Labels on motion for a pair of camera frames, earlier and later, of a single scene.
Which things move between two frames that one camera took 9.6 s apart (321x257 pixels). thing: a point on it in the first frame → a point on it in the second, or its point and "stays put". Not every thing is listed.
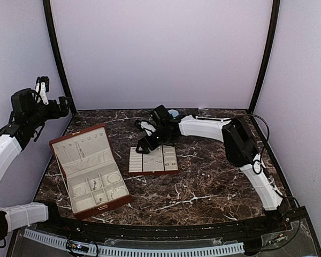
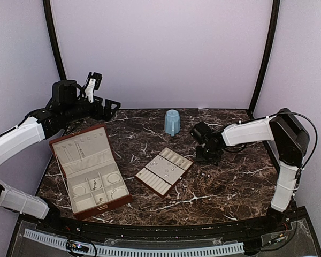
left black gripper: (56, 114) → (107, 114)
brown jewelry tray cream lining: (161, 159) → (163, 172)
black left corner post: (53, 41) stays put
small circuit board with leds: (77, 246) stays put
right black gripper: (145, 145) → (200, 158)
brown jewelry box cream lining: (89, 167) stays put
